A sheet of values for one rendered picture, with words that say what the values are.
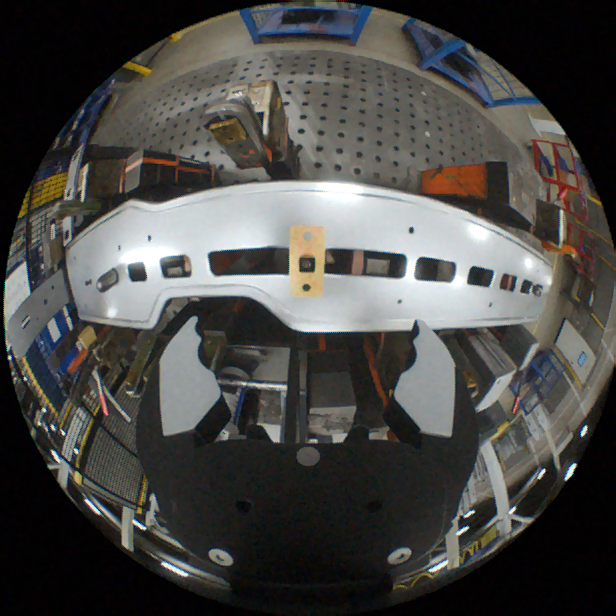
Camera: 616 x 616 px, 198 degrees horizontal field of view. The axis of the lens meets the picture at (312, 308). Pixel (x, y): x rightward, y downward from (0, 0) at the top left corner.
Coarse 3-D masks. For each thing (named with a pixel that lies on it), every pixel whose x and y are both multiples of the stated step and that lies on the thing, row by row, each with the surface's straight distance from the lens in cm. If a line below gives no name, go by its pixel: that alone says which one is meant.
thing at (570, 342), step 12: (564, 324) 686; (564, 336) 685; (576, 336) 678; (564, 348) 686; (576, 348) 679; (588, 348) 677; (576, 360) 681; (588, 360) 679; (576, 372) 685; (588, 372) 684
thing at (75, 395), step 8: (96, 344) 55; (88, 352) 54; (88, 360) 54; (96, 360) 52; (80, 368) 53; (88, 368) 51; (80, 376) 53; (88, 376) 51; (64, 384) 51; (80, 384) 50; (64, 392) 50; (72, 392) 52; (80, 392) 50; (72, 400) 50; (80, 400) 51
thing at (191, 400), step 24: (192, 336) 11; (168, 360) 10; (192, 360) 9; (168, 384) 9; (192, 384) 8; (216, 384) 8; (168, 408) 8; (192, 408) 8; (216, 408) 8; (168, 432) 7; (192, 432) 7; (216, 432) 8
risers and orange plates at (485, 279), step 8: (272, 248) 43; (248, 256) 37; (256, 256) 37; (264, 256) 37; (168, 264) 41; (248, 264) 42; (472, 272) 45; (480, 272) 44; (488, 272) 44; (472, 280) 45; (480, 280) 44; (488, 280) 45
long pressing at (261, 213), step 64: (256, 192) 23; (320, 192) 22; (384, 192) 24; (128, 256) 36; (192, 256) 27; (448, 256) 29; (512, 256) 42; (128, 320) 43; (320, 320) 26; (384, 320) 28; (448, 320) 34; (512, 320) 52
